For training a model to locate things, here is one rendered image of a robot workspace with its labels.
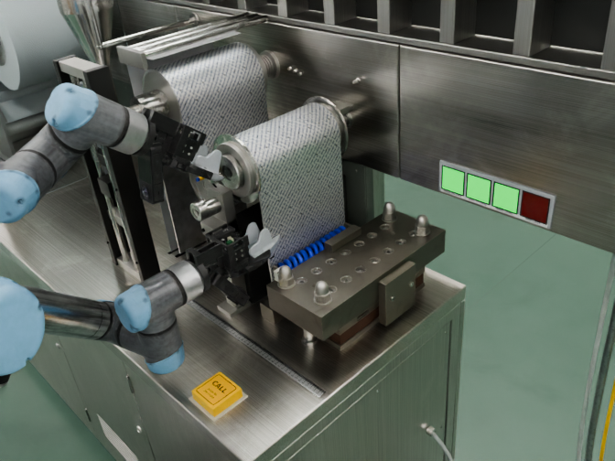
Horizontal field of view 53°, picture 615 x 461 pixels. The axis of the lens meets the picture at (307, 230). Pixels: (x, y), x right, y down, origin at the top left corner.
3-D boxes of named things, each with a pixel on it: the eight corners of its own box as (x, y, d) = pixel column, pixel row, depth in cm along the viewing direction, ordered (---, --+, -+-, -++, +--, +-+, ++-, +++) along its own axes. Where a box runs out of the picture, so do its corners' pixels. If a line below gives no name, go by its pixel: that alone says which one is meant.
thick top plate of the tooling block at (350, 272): (269, 307, 131) (265, 284, 128) (390, 229, 153) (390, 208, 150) (323, 341, 121) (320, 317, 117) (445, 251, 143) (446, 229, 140)
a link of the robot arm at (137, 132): (119, 152, 103) (95, 141, 108) (141, 160, 106) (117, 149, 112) (135, 110, 103) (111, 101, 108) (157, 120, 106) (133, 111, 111)
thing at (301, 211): (269, 271, 133) (258, 196, 124) (343, 226, 146) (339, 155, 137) (271, 272, 133) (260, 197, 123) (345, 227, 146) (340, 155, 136)
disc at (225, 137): (219, 191, 133) (207, 127, 125) (221, 190, 133) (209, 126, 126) (264, 212, 124) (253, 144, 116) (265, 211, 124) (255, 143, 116)
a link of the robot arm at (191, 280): (190, 310, 115) (166, 293, 121) (210, 298, 118) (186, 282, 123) (182, 278, 111) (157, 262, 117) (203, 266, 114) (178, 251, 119)
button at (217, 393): (192, 399, 120) (190, 390, 119) (221, 379, 124) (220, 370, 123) (214, 418, 115) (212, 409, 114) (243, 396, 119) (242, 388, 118)
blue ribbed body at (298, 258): (275, 275, 134) (273, 262, 132) (342, 233, 146) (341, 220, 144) (285, 281, 132) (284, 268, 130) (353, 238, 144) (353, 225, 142)
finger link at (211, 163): (240, 159, 122) (204, 144, 115) (229, 187, 122) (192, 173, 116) (231, 155, 124) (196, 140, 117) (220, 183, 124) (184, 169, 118)
